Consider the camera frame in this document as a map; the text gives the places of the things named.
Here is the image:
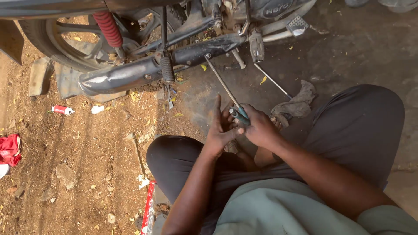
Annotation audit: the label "person's right hand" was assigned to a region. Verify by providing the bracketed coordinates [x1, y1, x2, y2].
[233, 104, 285, 149]

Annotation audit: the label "person's left hand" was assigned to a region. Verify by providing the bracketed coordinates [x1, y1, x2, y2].
[203, 95, 245, 157]

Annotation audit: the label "long T-handle socket wrench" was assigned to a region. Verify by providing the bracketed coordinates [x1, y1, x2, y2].
[204, 54, 251, 126]

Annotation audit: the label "person's foot in sandal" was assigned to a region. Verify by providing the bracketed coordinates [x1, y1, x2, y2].
[270, 114, 290, 131]

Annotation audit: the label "long thin steel screwdriver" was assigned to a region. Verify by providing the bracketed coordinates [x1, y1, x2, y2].
[254, 63, 293, 99]

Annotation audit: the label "dirty grey rag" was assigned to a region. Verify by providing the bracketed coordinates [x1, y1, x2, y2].
[270, 80, 317, 120]

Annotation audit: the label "black rubber rider footpeg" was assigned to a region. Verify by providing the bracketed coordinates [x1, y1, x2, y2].
[249, 31, 265, 63]

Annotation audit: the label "small steel spanner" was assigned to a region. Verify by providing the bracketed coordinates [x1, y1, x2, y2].
[166, 85, 174, 110]

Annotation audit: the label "black ribbed passenger footpeg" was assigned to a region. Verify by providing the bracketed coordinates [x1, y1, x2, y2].
[159, 56, 176, 85]

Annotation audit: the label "silver brake pedal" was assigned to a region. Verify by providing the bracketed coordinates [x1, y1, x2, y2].
[261, 15, 309, 43]

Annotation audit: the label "person's dark grey trousers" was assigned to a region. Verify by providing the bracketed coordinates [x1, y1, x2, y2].
[146, 84, 405, 235]

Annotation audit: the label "black motorcycle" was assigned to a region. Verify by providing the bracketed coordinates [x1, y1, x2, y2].
[0, 0, 318, 98]

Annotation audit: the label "person's pale green shirt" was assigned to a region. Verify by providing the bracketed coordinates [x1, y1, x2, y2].
[213, 178, 418, 235]

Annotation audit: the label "chrome black exhaust muffler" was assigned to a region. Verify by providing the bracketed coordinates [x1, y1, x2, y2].
[78, 33, 247, 97]

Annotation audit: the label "red and white packet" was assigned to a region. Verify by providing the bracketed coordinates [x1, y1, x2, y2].
[141, 180, 157, 235]

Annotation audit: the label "red shock absorber spring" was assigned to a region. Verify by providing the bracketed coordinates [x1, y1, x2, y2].
[92, 11, 125, 48]

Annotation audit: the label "large stone slab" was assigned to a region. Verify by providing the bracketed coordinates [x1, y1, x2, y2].
[54, 61, 128, 104]

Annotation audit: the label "red and white tube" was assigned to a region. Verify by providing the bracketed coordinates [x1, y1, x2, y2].
[51, 104, 76, 116]

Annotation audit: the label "motorcycle rear wheel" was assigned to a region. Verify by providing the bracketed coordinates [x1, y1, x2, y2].
[18, 7, 187, 74]

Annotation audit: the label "grey rock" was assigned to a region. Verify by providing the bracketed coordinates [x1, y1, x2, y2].
[56, 163, 78, 191]

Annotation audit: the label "flat grey stone block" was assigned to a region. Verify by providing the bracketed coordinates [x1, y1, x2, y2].
[28, 57, 53, 97]

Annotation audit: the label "red cloth bag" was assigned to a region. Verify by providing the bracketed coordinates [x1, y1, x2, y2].
[0, 133, 23, 167]

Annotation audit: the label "black rear mudflap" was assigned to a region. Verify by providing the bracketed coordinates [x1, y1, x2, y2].
[0, 20, 25, 65]

